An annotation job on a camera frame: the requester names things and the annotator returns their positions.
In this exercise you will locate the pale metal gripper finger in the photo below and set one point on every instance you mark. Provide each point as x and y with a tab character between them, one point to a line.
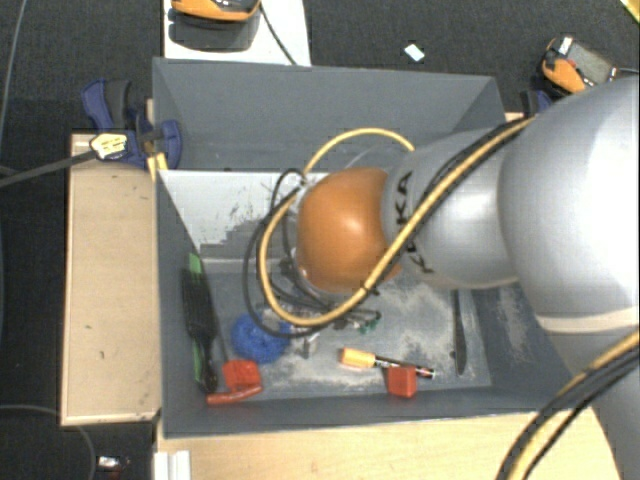
274	321
311	344

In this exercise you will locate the blue crumpled cloth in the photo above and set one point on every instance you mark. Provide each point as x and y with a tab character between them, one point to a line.
252	340

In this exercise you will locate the black and green brush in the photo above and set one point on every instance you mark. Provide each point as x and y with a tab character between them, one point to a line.
199	303

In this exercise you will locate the red cube block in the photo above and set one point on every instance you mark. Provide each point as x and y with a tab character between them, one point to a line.
401	382

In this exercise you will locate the black thin flat stick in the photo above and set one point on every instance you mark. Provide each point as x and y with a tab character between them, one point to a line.
460	338

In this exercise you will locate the pale wood board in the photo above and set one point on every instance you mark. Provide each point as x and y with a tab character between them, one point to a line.
110	278

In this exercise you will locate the grey metal bin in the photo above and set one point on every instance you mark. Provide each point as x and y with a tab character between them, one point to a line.
235	118

